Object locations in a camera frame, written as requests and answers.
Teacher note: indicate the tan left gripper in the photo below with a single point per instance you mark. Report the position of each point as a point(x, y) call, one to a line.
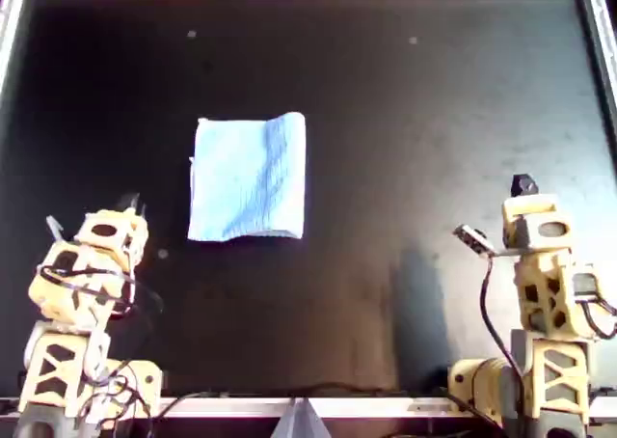
point(137, 235)

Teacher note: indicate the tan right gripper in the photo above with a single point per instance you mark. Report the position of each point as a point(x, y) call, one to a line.
point(549, 235)

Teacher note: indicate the blue terry cloth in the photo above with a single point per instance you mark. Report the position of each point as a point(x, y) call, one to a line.
point(241, 182)

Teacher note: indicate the tan lattice right robot arm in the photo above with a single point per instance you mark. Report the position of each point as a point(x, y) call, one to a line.
point(528, 271)

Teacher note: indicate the tan lattice left robot arm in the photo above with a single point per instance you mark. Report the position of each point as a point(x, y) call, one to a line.
point(38, 303)

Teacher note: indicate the grey right wrist camera bracket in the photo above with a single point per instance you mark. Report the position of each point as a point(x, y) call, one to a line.
point(501, 252)

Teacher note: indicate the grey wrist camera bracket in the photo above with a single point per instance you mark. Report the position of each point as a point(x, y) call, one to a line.
point(501, 252)
point(54, 226)

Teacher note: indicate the right wrist camera circuit board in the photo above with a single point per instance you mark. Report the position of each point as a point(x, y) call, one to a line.
point(471, 238)

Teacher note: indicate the grey left wrist camera bracket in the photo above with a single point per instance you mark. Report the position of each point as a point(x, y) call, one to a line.
point(54, 226)

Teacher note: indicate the grey pointed camera stand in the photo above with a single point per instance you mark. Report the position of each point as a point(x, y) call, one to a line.
point(301, 423)

